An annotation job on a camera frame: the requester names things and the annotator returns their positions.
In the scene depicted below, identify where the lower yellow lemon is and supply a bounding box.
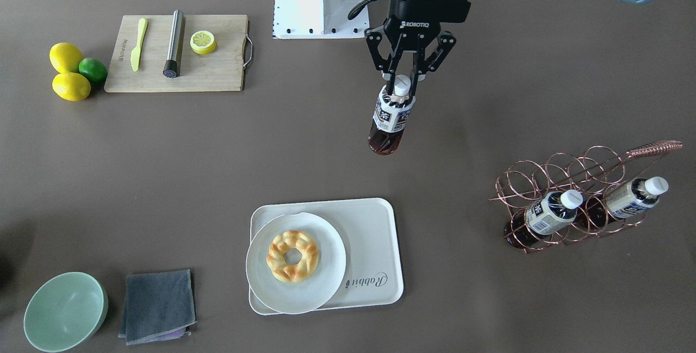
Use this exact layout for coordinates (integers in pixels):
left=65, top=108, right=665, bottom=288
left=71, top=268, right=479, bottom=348
left=52, top=72, right=91, bottom=102

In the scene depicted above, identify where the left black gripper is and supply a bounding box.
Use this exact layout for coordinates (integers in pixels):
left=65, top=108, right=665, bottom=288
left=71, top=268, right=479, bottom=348
left=364, top=0, right=471, bottom=99

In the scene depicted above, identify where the middle tea bottle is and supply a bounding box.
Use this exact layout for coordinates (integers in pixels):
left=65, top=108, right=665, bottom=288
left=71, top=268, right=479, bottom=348
left=503, top=189, right=583, bottom=249

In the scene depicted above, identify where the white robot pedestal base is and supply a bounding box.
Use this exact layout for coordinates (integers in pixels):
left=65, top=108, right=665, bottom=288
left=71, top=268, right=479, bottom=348
left=273, top=0, right=370, bottom=39

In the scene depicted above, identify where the tea bottle white cap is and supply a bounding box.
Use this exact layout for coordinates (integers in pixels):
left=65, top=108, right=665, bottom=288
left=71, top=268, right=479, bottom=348
left=368, top=74, right=417, bottom=156

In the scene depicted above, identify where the bamboo cutting board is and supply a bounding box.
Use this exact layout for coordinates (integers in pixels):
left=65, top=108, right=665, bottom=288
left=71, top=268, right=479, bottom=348
left=104, top=14, right=248, bottom=93

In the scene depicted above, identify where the yellow plastic knife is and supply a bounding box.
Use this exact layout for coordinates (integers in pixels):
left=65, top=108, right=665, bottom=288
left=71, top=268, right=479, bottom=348
left=130, top=17, right=148, bottom=71

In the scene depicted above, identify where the green lime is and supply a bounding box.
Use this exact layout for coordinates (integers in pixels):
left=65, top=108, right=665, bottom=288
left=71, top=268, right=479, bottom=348
left=78, top=58, right=108, bottom=84

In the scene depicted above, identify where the braided ring pastry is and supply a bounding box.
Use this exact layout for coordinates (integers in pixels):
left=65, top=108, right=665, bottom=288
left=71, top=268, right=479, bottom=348
left=266, top=231, right=320, bottom=283

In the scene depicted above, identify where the half lemon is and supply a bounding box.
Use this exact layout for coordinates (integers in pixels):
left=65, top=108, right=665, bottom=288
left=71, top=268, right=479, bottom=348
left=190, top=30, right=217, bottom=55

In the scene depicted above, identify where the white plate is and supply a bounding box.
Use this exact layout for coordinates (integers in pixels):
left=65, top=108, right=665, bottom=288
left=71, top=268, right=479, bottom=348
left=246, top=213, right=346, bottom=315

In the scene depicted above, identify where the yellow lemon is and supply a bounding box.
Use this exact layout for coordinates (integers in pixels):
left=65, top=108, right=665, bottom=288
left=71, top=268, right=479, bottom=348
left=49, top=42, right=84, bottom=73
left=52, top=72, right=91, bottom=102

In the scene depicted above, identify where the upper yellow lemon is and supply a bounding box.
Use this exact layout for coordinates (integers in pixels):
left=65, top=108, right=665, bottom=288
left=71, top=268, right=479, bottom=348
left=49, top=42, right=84, bottom=73

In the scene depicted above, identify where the copper wire bottle rack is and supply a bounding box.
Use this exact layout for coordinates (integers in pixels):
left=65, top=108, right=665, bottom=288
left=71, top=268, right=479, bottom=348
left=495, top=140, right=683, bottom=253

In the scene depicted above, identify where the grey folded cloth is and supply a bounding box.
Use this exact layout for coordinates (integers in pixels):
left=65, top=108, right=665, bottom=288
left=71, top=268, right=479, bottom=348
left=119, top=269, right=197, bottom=345

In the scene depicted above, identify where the outer tea bottle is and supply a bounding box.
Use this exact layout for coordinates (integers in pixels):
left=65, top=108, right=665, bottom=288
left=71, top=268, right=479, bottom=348
left=576, top=176, right=669, bottom=231

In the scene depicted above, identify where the cream serving tray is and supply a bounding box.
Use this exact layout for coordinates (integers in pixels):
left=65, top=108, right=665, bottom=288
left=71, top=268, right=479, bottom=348
left=249, top=199, right=403, bottom=315

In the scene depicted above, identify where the green ceramic bowl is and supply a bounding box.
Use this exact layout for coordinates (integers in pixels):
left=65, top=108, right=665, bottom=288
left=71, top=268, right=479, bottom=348
left=24, top=271, right=109, bottom=352

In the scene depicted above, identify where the steel muddler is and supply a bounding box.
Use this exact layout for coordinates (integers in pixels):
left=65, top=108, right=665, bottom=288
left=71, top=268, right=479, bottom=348
left=163, top=9, right=184, bottom=78

